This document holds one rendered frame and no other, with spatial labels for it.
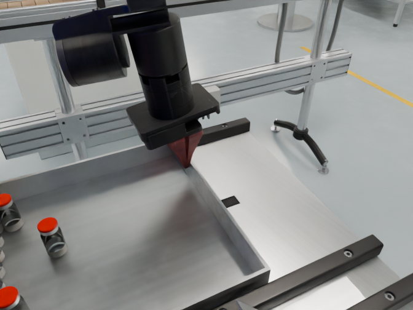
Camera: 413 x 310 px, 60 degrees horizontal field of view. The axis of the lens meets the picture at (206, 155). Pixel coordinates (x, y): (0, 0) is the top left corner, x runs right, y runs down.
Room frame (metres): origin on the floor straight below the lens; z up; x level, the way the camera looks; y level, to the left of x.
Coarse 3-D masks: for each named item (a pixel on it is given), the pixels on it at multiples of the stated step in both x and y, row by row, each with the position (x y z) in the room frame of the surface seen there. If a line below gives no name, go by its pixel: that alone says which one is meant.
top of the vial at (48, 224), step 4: (44, 220) 0.26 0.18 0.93; (48, 220) 0.26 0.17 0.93; (52, 220) 0.26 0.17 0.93; (56, 220) 0.26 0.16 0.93; (40, 224) 0.26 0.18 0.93; (44, 224) 0.26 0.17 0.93; (48, 224) 0.26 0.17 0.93; (52, 224) 0.26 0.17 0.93; (56, 224) 0.26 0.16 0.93; (40, 228) 0.25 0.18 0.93; (44, 228) 0.25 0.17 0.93; (48, 228) 0.25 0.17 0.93; (52, 228) 0.25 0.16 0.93; (44, 232) 0.25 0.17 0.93
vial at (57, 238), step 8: (40, 232) 0.25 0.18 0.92; (48, 232) 0.25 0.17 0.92; (56, 232) 0.25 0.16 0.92; (48, 240) 0.25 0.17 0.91; (56, 240) 0.25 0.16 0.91; (64, 240) 0.26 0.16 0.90; (48, 248) 0.25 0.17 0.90; (56, 248) 0.25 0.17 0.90; (64, 248) 0.25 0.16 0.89; (56, 256) 0.25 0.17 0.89
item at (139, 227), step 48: (0, 192) 0.33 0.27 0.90; (48, 192) 0.35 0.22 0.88; (96, 192) 0.35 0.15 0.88; (144, 192) 0.35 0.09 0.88; (192, 192) 0.35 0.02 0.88; (96, 240) 0.27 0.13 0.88; (144, 240) 0.27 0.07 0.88; (192, 240) 0.27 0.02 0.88; (240, 240) 0.25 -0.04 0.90; (48, 288) 0.21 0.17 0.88; (96, 288) 0.21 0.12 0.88; (144, 288) 0.21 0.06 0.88; (192, 288) 0.21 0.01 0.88; (240, 288) 0.19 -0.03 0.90
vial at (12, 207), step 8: (0, 200) 0.29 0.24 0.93; (8, 200) 0.29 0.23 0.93; (0, 208) 0.28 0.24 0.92; (8, 208) 0.29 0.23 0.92; (16, 208) 0.30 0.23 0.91; (0, 216) 0.28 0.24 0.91; (8, 216) 0.29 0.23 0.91; (16, 216) 0.29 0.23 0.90; (8, 224) 0.28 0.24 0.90; (16, 224) 0.29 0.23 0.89
